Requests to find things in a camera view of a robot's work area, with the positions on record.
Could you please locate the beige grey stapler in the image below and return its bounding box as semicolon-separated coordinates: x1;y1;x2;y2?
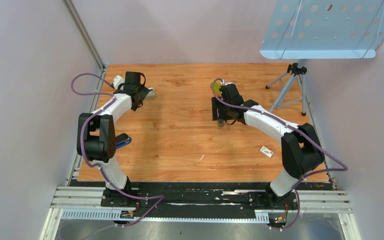
145;87;157;99

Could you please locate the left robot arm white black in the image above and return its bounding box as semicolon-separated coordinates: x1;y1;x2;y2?
76;71;150;207

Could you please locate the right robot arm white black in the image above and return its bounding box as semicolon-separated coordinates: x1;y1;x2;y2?
210;78;325;209

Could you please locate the small silver stapler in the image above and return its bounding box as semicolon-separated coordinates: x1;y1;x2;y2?
217;119;225;127

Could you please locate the green orange tape dispenser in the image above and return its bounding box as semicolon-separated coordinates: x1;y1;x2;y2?
210;81;222;97

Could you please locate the small white label card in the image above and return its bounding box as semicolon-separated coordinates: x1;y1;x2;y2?
259;146;274;159

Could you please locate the grey tripod stand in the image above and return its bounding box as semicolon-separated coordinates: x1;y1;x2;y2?
265;59;308;116

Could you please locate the light blue perforated tray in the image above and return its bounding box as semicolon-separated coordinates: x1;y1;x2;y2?
260;0;384;60

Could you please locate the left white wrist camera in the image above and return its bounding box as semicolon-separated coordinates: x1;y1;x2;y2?
111;75;125;89

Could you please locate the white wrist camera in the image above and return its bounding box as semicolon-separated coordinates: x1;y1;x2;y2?
216;78;233;87
111;75;125;89

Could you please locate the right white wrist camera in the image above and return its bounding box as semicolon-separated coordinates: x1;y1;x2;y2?
216;78;233;87

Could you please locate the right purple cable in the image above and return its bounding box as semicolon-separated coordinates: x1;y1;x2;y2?
211;78;349;231

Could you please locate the purple cable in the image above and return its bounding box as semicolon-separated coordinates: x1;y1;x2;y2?
71;72;165;228
211;78;349;231

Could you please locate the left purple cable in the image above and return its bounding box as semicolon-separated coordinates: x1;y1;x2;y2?
71;72;165;228

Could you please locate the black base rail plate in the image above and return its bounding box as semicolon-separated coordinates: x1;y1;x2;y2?
69;180;334;220

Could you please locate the white slotted cable duct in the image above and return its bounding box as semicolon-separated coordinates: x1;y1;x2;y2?
61;209;270;224

